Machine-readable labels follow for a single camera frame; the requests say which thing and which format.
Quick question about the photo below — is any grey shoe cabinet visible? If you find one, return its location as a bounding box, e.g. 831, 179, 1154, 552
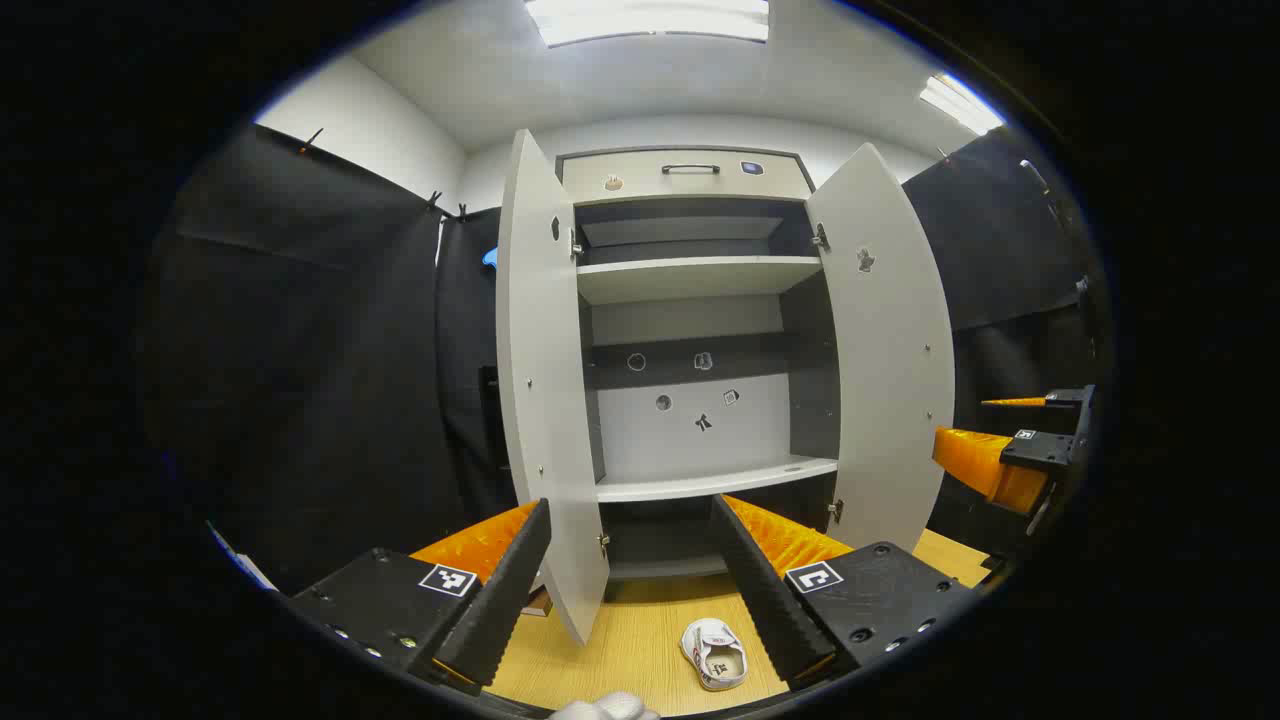
497, 128, 956, 646

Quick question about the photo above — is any grey cabinet shelf board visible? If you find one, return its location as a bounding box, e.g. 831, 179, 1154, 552
577, 256, 823, 306
596, 456, 839, 504

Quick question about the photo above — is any large ceiling light panel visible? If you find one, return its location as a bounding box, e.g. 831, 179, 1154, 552
525, 0, 771, 48

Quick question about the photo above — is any black backdrop cloth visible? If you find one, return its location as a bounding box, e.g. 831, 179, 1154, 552
140, 125, 513, 593
900, 125, 1111, 551

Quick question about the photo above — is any beige cabinet drawer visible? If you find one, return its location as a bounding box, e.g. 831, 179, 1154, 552
560, 150, 813, 204

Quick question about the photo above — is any narrow ceiling light panel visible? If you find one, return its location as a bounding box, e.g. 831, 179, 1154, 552
920, 73, 1004, 136

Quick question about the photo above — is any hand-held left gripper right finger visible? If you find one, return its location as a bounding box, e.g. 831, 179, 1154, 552
712, 494, 976, 692

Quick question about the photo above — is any grey cabinet door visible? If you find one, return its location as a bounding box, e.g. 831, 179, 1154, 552
806, 142, 956, 553
497, 128, 611, 646

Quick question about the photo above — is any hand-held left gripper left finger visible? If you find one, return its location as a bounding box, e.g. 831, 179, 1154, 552
290, 498, 553, 689

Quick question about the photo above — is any dark cabinet base board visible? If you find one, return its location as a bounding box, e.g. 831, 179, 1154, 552
605, 555, 731, 581

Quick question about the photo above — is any white shoe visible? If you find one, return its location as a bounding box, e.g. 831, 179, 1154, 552
680, 618, 749, 692

